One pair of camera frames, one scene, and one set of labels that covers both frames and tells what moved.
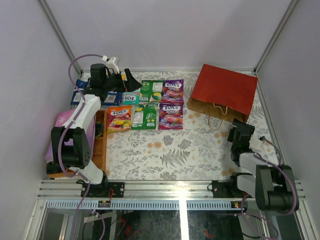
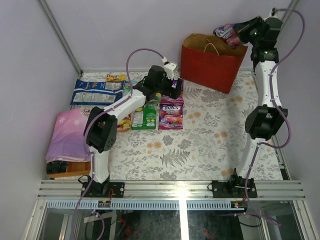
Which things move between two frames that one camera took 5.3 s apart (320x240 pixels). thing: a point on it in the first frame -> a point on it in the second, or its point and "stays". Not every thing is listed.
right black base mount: x=226 y=189 stays
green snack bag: x=145 y=116 stays
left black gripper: x=122 y=81 -> x=175 y=88
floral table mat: x=200 y=151 stays
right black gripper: x=236 y=122 -> x=243 y=27
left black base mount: x=108 y=189 stays
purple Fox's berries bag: x=170 y=116 stays
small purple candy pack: x=173 y=92 stays
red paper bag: x=222 y=94 -> x=208 y=61
